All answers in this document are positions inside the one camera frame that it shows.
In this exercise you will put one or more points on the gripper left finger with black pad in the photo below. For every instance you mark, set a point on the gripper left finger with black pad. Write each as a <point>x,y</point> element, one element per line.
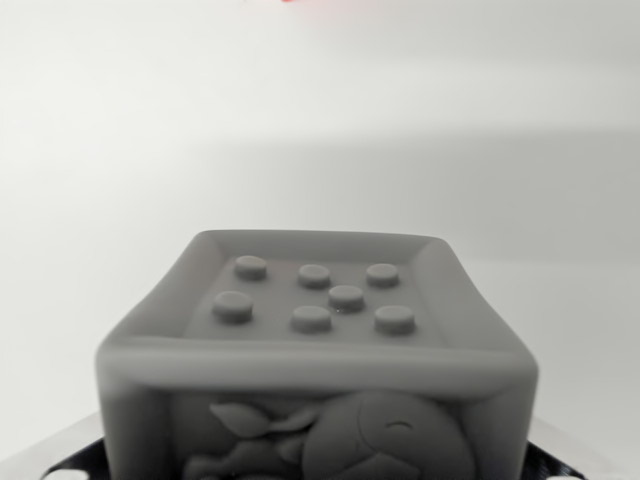
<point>65,457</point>

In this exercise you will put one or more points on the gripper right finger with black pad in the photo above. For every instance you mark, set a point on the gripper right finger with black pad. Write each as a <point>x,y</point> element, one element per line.
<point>565,455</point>

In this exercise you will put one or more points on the grey embossed cube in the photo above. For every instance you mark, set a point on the grey embossed cube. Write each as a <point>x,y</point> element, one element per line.
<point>315,360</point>

